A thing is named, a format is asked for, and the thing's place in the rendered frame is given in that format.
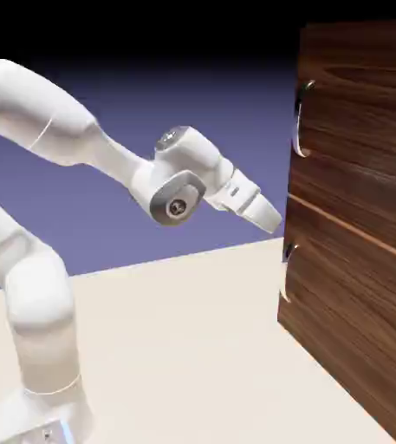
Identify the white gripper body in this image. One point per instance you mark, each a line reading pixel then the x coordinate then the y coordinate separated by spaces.
pixel 262 210

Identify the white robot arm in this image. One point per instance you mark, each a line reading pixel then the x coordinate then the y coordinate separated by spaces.
pixel 45 118

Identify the dark wood cabinet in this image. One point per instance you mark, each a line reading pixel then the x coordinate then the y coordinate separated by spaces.
pixel 357 208

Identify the large dark wood door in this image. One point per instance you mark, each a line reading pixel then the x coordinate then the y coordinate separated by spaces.
pixel 360 138

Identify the small dark wood door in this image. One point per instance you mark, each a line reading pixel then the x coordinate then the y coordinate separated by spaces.
pixel 350 312

